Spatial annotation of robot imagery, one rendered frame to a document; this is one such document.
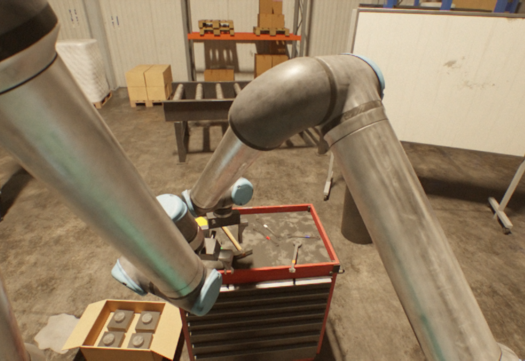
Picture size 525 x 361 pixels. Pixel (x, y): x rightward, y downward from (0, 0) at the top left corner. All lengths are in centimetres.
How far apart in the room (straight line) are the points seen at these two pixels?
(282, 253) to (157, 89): 604
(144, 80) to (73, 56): 140
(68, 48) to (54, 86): 712
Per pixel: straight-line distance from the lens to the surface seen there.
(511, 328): 289
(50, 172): 32
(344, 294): 250
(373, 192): 49
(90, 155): 32
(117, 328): 222
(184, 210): 70
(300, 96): 45
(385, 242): 51
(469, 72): 333
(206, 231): 119
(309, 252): 143
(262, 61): 787
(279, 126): 46
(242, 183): 96
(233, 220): 118
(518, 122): 360
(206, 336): 162
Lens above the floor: 189
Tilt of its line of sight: 30 degrees down
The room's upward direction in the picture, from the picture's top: 1 degrees clockwise
